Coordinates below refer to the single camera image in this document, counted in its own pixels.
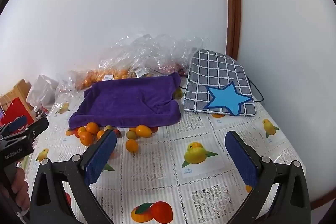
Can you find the white lace fruit-print tablecloth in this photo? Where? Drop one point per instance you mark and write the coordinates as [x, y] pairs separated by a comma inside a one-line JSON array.
[[157, 174]]

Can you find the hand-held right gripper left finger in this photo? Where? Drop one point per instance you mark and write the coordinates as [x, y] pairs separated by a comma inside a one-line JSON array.
[[101, 158]]

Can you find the brown wooden door frame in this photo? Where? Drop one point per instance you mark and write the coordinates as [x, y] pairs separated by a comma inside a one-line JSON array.
[[233, 3]]

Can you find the red strawberry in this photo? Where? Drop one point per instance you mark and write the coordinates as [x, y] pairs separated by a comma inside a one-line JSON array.
[[155, 129], [116, 132]]

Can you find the round green plum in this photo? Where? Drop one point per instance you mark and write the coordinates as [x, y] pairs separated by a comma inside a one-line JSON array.
[[108, 127]]

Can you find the clear bag with red contents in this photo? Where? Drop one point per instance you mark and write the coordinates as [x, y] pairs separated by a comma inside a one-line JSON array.
[[170, 67]]

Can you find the small round orange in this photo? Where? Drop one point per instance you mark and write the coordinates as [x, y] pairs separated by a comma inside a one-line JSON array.
[[92, 127], [86, 138], [131, 145], [81, 130], [101, 134]]

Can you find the crumpled clear plastic bags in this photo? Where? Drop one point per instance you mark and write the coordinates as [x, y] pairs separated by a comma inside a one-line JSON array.
[[157, 50]]

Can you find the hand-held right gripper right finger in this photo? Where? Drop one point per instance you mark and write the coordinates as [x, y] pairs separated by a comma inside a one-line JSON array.
[[241, 161]]

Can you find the grey checkered cushion blue star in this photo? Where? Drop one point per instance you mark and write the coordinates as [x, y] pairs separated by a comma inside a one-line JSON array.
[[210, 74]]

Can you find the red paper bag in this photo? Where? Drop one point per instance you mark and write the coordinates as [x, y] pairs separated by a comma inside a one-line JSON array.
[[15, 111]]

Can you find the white plastic bag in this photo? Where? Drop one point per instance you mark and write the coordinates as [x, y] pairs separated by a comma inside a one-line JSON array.
[[42, 90]]

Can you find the person's left hand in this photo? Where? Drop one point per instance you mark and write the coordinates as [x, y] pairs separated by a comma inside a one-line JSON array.
[[21, 187]]

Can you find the large oval orange kumquat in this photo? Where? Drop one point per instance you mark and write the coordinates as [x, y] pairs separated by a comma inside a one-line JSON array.
[[143, 130]]

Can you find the purple towel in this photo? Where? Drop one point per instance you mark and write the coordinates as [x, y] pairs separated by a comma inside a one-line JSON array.
[[126, 103]]

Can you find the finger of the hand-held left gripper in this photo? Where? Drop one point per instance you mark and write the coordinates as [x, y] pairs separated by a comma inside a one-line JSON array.
[[17, 123], [36, 129]]

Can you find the clear bag of small oranges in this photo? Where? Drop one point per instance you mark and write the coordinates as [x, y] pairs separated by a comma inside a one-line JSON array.
[[99, 75]]

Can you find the green olive fruit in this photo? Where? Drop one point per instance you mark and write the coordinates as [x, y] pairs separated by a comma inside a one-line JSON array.
[[131, 134]]

